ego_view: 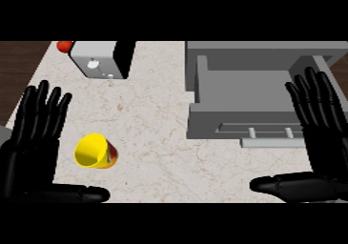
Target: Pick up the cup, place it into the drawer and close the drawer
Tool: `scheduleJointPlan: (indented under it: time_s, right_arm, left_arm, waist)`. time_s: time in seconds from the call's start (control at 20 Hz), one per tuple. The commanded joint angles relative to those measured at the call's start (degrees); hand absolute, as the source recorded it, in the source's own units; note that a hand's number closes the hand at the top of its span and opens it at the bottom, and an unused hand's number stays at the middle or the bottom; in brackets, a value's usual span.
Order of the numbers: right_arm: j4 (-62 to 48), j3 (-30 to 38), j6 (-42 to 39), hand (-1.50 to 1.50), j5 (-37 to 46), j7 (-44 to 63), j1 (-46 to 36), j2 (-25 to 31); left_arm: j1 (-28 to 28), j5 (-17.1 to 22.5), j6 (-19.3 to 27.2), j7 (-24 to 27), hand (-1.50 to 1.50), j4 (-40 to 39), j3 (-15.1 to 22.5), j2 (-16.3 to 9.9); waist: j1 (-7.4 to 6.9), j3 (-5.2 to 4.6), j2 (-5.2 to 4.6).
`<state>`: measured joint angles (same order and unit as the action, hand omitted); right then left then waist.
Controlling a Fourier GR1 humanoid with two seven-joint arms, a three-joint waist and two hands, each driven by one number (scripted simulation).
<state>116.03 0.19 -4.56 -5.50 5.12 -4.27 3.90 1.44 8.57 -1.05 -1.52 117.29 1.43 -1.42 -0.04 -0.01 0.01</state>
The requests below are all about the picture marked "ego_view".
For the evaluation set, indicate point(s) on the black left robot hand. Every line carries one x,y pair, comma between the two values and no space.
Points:
28,152

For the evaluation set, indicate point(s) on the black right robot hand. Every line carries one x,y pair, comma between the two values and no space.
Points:
324,149

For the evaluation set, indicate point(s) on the yellow cup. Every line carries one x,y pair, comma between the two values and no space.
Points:
95,151

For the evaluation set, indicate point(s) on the grey open drawer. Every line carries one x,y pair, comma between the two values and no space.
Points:
254,105

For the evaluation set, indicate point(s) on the grey cabinet body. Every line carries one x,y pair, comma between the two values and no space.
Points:
269,52

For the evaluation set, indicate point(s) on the white and black appliance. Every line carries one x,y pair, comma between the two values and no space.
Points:
100,58

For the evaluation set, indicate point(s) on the red round fruit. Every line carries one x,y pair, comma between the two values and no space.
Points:
63,46

